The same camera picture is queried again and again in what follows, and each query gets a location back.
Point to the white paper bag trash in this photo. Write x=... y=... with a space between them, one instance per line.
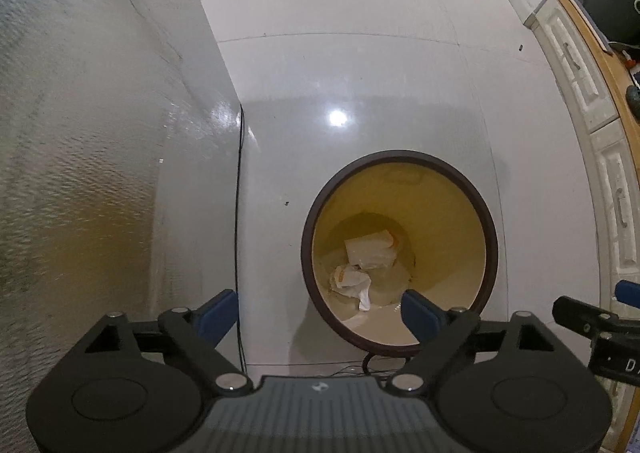
x=378 y=250

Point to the low white wood-top cabinet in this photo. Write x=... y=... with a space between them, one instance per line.
x=593 y=80

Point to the white paper wrapper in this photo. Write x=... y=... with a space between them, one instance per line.
x=352 y=282

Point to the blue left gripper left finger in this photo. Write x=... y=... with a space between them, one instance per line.
x=215 y=319

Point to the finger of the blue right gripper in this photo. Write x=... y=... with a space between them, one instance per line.
x=627 y=292

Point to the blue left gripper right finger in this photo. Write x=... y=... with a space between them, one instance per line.
x=428 y=322

